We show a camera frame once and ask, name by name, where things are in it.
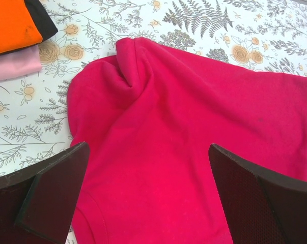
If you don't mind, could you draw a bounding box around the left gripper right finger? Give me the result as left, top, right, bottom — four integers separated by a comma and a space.
209, 144, 307, 243

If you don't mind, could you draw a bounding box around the folded black t shirt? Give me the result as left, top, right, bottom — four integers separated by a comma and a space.
24, 0, 58, 42

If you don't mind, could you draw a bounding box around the magenta t shirt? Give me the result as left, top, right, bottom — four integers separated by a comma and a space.
67, 38, 307, 243

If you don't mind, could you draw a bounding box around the folded pink t shirt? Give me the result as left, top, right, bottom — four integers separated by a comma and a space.
0, 45, 42, 81

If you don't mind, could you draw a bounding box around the folded orange t shirt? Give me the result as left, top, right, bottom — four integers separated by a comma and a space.
0, 0, 43, 54

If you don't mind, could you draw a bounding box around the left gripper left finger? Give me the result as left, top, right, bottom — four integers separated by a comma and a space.
0, 142, 90, 243

